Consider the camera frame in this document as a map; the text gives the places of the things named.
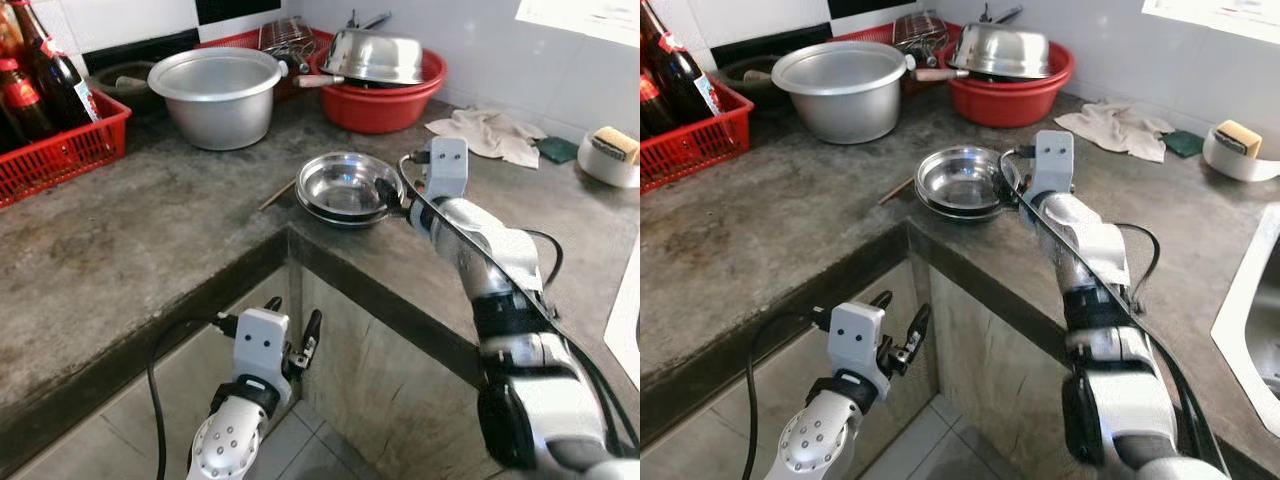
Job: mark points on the red plastic bottle crate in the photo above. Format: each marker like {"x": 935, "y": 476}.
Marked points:
{"x": 60, "y": 160}
{"x": 700, "y": 150}

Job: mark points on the yellow sponge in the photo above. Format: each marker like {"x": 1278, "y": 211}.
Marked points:
{"x": 615, "y": 143}
{"x": 1238, "y": 138}

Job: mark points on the red plastic dish basket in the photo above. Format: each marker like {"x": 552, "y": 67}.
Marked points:
{"x": 860, "y": 35}
{"x": 230, "y": 40}

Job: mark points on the red plastic basin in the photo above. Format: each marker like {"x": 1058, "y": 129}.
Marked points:
{"x": 385, "y": 110}
{"x": 1010, "y": 105}

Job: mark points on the large aluminium pot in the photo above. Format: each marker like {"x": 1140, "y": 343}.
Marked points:
{"x": 838, "y": 100}
{"x": 215, "y": 105}

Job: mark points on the small red label bottle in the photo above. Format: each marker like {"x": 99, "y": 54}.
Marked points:
{"x": 25, "y": 105}
{"x": 652, "y": 105}

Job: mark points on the brown wooden chopstick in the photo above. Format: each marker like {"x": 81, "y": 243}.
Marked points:
{"x": 278, "y": 195}
{"x": 897, "y": 191}

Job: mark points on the amber bottle red cap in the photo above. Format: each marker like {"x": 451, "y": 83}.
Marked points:
{"x": 10, "y": 30}

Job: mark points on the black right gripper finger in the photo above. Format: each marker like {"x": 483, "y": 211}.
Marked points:
{"x": 1001, "y": 185}
{"x": 387, "y": 195}

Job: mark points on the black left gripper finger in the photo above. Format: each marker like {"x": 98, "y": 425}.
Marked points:
{"x": 916, "y": 325}
{"x": 880, "y": 299}
{"x": 312, "y": 330}
{"x": 272, "y": 304}

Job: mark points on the tall dark sauce bottle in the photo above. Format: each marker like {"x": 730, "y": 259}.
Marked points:
{"x": 55, "y": 70}
{"x": 680, "y": 65}

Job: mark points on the black wok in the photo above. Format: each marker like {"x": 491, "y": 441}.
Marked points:
{"x": 750, "y": 75}
{"x": 125, "y": 85}

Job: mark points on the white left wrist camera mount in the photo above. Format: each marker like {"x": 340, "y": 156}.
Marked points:
{"x": 857, "y": 340}
{"x": 260, "y": 345}

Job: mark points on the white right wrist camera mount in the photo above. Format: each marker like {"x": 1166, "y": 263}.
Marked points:
{"x": 447, "y": 168}
{"x": 1054, "y": 160}

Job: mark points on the beige dish cloth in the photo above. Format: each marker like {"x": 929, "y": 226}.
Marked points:
{"x": 1115, "y": 130}
{"x": 490, "y": 135}

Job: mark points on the green scouring pad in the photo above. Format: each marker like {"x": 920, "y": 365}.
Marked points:
{"x": 1184, "y": 144}
{"x": 556, "y": 149}

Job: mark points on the white round bowl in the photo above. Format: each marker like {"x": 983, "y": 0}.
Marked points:
{"x": 605, "y": 172}
{"x": 1235, "y": 168}

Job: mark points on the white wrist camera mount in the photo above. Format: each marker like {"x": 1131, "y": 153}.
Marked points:
{"x": 260, "y": 345}
{"x": 1054, "y": 160}
{"x": 447, "y": 168}
{"x": 857, "y": 340}

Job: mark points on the stainless steel sink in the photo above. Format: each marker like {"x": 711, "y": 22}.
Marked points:
{"x": 628, "y": 320}
{"x": 1250, "y": 330}

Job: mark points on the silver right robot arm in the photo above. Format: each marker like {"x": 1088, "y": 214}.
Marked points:
{"x": 510, "y": 300}
{"x": 1120, "y": 300}

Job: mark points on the upturned stainless steel pot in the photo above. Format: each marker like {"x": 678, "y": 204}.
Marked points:
{"x": 1000, "y": 52}
{"x": 375, "y": 58}

